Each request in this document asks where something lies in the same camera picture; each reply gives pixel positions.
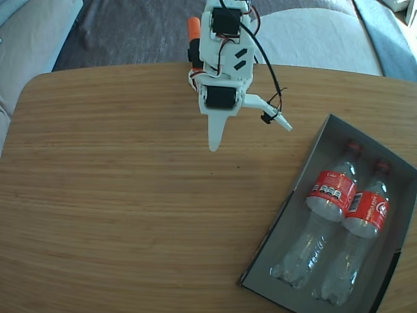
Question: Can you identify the clear bottle red printed label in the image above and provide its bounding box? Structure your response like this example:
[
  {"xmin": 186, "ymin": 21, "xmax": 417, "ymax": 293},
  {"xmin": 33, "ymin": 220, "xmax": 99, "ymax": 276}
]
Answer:
[{"xmin": 269, "ymin": 138, "xmax": 363, "ymax": 290}]

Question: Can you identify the grey cardboard box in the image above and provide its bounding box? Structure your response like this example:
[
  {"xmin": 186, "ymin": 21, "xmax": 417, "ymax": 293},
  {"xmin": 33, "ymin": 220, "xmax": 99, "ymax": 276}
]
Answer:
[{"xmin": 240, "ymin": 113, "xmax": 417, "ymax": 313}]

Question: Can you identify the orange black clamp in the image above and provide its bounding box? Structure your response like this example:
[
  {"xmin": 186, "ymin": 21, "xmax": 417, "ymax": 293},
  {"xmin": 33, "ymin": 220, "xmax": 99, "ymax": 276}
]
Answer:
[{"xmin": 187, "ymin": 16, "xmax": 203, "ymax": 72}]

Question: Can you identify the white cushioned seat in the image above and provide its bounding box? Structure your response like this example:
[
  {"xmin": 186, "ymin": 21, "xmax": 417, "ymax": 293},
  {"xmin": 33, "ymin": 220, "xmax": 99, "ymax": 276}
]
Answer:
[{"xmin": 252, "ymin": 7, "xmax": 384, "ymax": 78}]

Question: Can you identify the blue grey blanket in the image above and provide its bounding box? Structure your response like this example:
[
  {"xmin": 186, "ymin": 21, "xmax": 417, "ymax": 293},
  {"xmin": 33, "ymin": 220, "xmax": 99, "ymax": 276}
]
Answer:
[{"xmin": 353, "ymin": 0, "xmax": 417, "ymax": 82}]

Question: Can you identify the light grey sofa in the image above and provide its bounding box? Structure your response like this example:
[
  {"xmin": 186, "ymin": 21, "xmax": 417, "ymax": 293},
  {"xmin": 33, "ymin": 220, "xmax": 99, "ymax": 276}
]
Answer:
[{"xmin": 0, "ymin": 0, "xmax": 84, "ymax": 157}]

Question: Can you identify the flat white camera plate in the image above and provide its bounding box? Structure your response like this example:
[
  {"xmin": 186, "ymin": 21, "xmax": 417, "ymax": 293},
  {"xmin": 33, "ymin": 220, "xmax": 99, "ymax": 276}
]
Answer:
[{"xmin": 242, "ymin": 93, "xmax": 293, "ymax": 132}]

